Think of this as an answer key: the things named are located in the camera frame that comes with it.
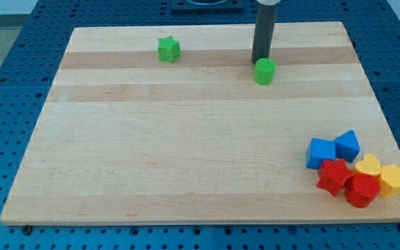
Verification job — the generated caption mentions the blue triangle block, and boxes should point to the blue triangle block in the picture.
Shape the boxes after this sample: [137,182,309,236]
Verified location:
[333,130,360,163]

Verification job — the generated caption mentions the yellow hexagon block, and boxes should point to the yellow hexagon block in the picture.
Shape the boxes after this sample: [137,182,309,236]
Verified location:
[378,165,400,199]

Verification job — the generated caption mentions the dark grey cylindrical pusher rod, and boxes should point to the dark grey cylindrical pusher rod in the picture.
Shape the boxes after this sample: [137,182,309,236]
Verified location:
[251,2,278,64]

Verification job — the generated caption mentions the green cylinder block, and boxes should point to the green cylinder block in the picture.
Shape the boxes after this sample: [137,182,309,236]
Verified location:
[254,58,276,85]

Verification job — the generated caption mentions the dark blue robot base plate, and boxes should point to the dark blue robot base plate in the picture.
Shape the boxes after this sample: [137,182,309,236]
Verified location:
[170,0,245,13]

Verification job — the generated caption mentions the blue cube block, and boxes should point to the blue cube block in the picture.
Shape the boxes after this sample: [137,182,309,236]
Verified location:
[306,137,336,169]

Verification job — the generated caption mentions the silver rod mount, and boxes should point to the silver rod mount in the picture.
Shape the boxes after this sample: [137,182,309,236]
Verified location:
[257,0,281,6]

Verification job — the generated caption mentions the green star block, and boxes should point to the green star block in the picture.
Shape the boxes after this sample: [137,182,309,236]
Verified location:
[158,35,181,63]

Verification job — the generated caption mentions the light wooden board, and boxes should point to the light wooden board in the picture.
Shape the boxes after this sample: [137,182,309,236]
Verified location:
[0,22,400,226]

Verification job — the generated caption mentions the red cylinder block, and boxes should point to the red cylinder block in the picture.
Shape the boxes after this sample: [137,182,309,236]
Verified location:
[344,174,381,208]

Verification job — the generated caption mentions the red star block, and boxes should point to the red star block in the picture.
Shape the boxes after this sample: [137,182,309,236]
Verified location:
[316,159,355,197]

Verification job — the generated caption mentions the yellow heart block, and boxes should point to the yellow heart block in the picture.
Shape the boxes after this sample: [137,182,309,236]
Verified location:
[354,153,381,177]

